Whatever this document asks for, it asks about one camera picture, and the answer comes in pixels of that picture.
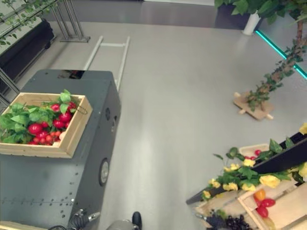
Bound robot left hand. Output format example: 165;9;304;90
71;208;101;228

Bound white vase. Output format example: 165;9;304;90
242;10;262;36

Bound grey metal stand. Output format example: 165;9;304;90
51;0;91;44

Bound black flower trough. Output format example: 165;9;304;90
186;131;307;205

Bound orange tomato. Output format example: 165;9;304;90
254;189;267;201

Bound aluminium rack frame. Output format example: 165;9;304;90
0;68;20;109

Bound wooden crate with chain handle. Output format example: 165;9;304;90
0;92;94;159

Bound thin green vine plant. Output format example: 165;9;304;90
0;0;63;46

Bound white metal floor frame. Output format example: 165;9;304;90
83;35;131;91

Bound long black case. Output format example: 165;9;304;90
0;18;55;81

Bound bunch of black grapes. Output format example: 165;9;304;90
205;210;253;230

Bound green leafy sprigs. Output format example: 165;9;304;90
0;89;78;144

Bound green light strip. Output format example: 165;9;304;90
254;30;307;80

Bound small red fruits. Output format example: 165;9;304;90
244;149;262;161

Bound oblong red tomato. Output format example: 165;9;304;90
256;206;269;219
260;198;276;208

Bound small light wooden tray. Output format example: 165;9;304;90
239;143;273;160

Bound artificial tree with ivy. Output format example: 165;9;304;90
246;16;307;111

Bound dark grey metal cabinet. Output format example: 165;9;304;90
0;69;121;230

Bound large-leaf green plant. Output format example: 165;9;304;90
214;0;307;26

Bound plain wooden crate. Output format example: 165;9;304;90
236;181;307;230

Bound pale wooden board edge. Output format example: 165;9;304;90
0;220;27;230

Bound bunch of red cherry tomatoes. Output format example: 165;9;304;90
28;130;62;146

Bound wooden tree base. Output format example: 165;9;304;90
233;92;274;121

